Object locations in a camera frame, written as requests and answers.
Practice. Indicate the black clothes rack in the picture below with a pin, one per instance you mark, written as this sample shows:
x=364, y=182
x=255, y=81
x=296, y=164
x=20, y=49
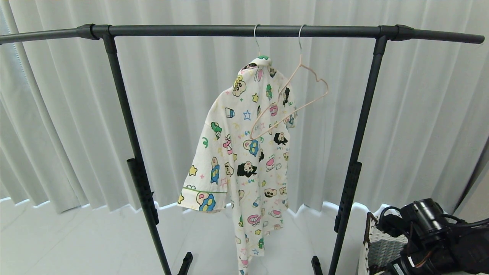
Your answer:
x=229, y=30

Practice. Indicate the pink clothes hanger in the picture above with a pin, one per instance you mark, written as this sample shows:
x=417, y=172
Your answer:
x=300, y=61
x=255, y=36

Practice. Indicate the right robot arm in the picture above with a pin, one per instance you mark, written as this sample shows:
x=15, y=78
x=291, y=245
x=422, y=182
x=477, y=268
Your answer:
x=424, y=221

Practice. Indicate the white laundry basket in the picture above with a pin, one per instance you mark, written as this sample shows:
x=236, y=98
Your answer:
x=382, y=248

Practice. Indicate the cream printed shirt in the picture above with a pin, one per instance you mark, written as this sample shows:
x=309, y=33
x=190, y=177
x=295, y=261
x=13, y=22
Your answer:
x=237, y=152

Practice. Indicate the white curtain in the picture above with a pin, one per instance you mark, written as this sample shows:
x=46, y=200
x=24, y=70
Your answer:
x=172, y=114

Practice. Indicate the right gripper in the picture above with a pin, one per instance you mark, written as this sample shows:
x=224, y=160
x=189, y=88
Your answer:
x=405, y=263

